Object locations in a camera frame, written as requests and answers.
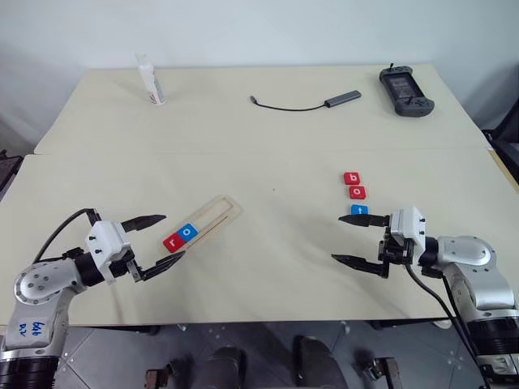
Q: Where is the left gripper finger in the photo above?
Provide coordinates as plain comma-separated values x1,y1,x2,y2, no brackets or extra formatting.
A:
121,214,168,233
136,250,187,283

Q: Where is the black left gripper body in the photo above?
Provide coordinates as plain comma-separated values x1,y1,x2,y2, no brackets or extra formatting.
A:
105,247,145,284

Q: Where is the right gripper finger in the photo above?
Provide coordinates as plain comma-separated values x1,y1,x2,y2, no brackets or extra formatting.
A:
337,213,387,229
330,253,386,277

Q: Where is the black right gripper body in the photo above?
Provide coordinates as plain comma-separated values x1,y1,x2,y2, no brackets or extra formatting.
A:
377,216,419,280

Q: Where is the red letter tile r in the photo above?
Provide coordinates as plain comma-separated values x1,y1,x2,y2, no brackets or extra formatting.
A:
162,233,185,254

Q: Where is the blue letter tile o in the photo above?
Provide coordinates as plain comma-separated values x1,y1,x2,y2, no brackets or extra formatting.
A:
177,223,200,243

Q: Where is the wooden letter tray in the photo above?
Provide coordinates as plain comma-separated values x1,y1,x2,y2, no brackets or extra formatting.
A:
161,194,244,255

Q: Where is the dark grey handheld controller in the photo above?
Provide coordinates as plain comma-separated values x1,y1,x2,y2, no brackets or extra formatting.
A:
378,62,436,119

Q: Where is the white squeeze tube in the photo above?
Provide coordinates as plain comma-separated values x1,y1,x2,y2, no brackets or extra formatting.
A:
135,52,168,108

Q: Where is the dark box beside table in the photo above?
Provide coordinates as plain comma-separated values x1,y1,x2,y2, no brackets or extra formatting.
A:
0,148,24,200

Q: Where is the black equipment beside table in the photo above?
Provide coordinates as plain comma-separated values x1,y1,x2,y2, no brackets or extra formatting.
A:
481,108,519,184

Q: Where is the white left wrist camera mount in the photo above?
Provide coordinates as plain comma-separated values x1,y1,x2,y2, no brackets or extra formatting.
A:
84,220,132,285

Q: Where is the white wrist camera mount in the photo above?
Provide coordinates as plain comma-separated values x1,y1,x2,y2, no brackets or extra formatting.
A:
84,220,132,285
388,206,427,251

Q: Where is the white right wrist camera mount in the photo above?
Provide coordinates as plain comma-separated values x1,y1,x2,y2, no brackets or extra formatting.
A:
388,206,427,251

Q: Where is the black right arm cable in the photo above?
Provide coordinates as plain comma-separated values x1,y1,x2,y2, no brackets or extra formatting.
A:
404,262,490,389

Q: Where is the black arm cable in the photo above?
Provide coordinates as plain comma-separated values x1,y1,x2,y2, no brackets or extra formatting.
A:
32,207,101,264
404,262,490,389

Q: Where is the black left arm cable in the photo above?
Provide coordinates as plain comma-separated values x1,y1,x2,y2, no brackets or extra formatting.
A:
32,207,101,264

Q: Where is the grey usb hub with cable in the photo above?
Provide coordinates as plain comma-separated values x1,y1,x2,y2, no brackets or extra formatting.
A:
248,89,362,112

